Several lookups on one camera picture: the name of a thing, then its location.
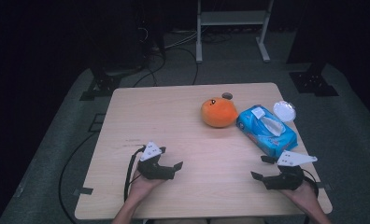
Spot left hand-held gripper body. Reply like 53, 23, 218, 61
136, 141, 177, 181

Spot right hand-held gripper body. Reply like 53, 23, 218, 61
262, 149, 319, 190

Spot blue wet wipes pack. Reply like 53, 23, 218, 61
235, 100, 299, 160

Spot white wet wipe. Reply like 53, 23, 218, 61
261, 116, 284, 137

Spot orange plush toy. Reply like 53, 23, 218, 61
200, 97, 239, 129

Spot person's left hand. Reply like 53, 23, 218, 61
128, 176, 165, 203

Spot person's right hand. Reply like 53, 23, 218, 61
280, 181, 319, 213

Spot black stand base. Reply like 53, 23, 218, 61
289, 61, 340, 97
79, 66, 144, 102

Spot white metal stand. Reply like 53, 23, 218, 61
195, 0, 275, 64

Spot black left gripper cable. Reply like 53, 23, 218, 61
123, 145, 148, 203

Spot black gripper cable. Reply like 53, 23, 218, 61
302, 168, 320, 199
123, 145, 148, 203

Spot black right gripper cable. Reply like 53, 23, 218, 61
302, 168, 320, 199

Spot long black floor cable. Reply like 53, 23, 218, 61
58, 132, 98, 224

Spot white floor cables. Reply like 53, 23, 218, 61
156, 29, 200, 50

